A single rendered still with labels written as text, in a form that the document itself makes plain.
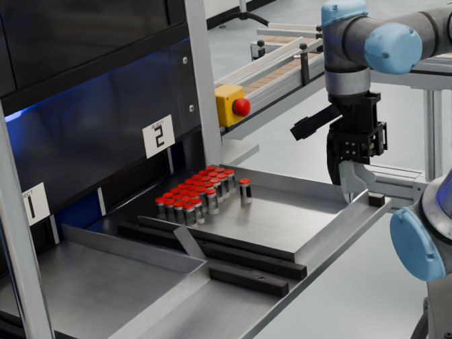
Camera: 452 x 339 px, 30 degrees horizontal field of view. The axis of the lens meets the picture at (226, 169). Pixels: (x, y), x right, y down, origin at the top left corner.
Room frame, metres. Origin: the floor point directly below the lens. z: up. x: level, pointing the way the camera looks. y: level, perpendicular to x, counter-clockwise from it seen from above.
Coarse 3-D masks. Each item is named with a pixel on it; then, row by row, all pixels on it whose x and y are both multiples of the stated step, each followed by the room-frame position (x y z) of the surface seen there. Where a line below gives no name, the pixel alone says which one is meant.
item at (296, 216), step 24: (240, 168) 1.58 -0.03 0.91; (264, 192) 1.51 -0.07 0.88; (288, 192) 1.50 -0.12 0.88; (312, 192) 1.47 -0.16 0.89; (336, 192) 1.44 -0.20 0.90; (360, 192) 1.41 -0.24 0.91; (144, 216) 1.40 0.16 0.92; (216, 216) 1.44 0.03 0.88; (240, 216) 1.42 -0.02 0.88; (264, 216) 1.41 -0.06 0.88; (288, 216) 1.40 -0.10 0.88; (312, 216) 1.39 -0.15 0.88; (336, 216) 1.31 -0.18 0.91; (216, 240) 1.30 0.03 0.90; (240, 240) 1.27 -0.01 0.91; (264, 240) 1.32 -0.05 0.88; (288, 240) 1.30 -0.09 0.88; (312, 240) 1.24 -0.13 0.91
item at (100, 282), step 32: (64, 224) 1.41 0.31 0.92; (64, 256) 1.35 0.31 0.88; (96, 256) 1.33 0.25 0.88; (128, 256) 1.31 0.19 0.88; (160, 256) 1.27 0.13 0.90; (0, 288) 1.26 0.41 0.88; (64, 288) 1.23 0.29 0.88; (96, 288) 1.22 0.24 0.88; (128, 288) 1.21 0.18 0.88; (160, 288) 1.20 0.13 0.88; (192, 288) 1.17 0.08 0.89; (64, 320) 1.13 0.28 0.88; (96, 320) 1.12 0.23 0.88; (128, 320) 1.06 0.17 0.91
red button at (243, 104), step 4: (240, 100) 1.71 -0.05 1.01; (244, 100) 1.71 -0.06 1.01; (248, 100) 1.72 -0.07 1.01; (236, 104) 1.70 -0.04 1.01; (240, 104) 1.70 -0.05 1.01; (244, 104) 1.70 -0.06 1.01; (248, 104) 1.71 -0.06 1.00; (236, 108) 1.70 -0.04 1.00; (240, 108) 1.70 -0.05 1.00; (244, 108) 1.70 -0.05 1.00; (248, 108) 1.71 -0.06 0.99; (236, 112) 1.70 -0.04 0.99; (240, 112) 1.70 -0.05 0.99; (244, 112) 1.70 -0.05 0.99; (248, 112) 1.71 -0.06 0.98; (244, 116) 1.71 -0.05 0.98
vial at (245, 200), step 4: (240, 184) 1.48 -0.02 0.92; (244, 184) 1.47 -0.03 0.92; (248, 184) 1.47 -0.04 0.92; (240, 188) 1.48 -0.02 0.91; (244, 188) 1.47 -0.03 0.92; (248, 188) 1.47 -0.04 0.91; (240, 192) 1.48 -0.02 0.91; (244, 192) 1.47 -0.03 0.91; (248, 192) 1.47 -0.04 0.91; (244, 196) 1.47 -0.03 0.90; (248, 196) 1.47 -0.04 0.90; (244, 200) 1.47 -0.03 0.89; (248, 200) 1.47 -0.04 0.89
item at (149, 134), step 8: (160, 120) 1.54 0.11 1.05; (168, 120) 1.56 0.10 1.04; (144, 128) 1.50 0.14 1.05; (152, 128) 1.52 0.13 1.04; (168, 128) 1.56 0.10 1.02; (144, 136) 1.50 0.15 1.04; (152, 136) 1.52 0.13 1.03; (168, 136) 1.55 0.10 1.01; (152, 144) 1.51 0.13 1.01; (168, 144) 1.55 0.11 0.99; (152, 152) 1.51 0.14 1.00
